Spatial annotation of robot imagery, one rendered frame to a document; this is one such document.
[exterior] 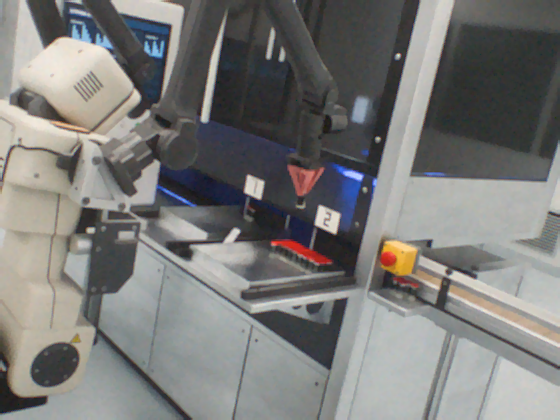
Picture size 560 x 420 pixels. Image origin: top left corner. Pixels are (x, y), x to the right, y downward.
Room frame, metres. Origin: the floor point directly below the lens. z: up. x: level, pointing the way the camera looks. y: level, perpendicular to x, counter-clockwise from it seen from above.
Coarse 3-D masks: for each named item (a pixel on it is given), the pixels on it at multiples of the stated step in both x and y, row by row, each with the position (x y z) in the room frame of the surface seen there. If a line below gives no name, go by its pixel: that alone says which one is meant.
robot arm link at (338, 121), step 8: (328, 96) 1.42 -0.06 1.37; (336, 96) 1.44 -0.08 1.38; (304, 104) 1.46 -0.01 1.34; (312, 104) 1.46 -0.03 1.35; (328, 104) 1.43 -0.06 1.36; (328, 112) 1.44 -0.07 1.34; (336, 112) 1.50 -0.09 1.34; (344, 112) 1.52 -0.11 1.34; (336, 120) 1.49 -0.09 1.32; (344, 120) 1.51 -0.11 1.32; (328, 128) 1.49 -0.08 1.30; (336, 128) 1.50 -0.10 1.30; (344, 128) 1.52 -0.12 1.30
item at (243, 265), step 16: (272, 240) 1.76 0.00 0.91; (192, 256) 1.54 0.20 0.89; (208, 256) 1.49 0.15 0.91; (224, 256) 1.61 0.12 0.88; (240, 256) 1.64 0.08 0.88; (256, 256) 1.67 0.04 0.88; (224, 272) 1.44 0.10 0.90; (240, 272) 1.51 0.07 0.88; (256, 272) 1.54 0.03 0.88; (272, 272) 1.56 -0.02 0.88; (288, 272) 1.59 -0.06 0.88; (304, 272) 1.62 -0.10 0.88; (336, 272) 1.58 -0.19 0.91; (240, 288) 1.39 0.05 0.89
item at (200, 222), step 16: (160, 208) 1.87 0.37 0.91; (176, 208) 1.91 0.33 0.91; (192, 208) 1.96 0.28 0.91; (208, 208) 2.00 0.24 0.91; (224, 208) 2.05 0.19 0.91; (240, 208) 2.10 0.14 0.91; (176, 224) 1.80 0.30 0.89; (192, 224) 1.75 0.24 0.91; (208, 224) 1.90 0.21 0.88; (224, 224) 1.94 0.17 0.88; (240, 224) 1.98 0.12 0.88; (256, 224) 2.02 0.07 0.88
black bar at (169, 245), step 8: (192, 240) 1.64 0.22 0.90; (200, 240) 1.66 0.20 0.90; (208, 240) 1.67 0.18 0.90; (216, 240) 1.69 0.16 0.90; (224, 240) 1.71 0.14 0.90; (240, 240) 1.75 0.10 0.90; (248, 240) 1.77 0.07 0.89; (256, 240) 1.80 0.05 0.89; (264, 240) 1.82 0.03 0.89; (168, 248) 1.58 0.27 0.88; (176, 248) 1.59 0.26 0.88
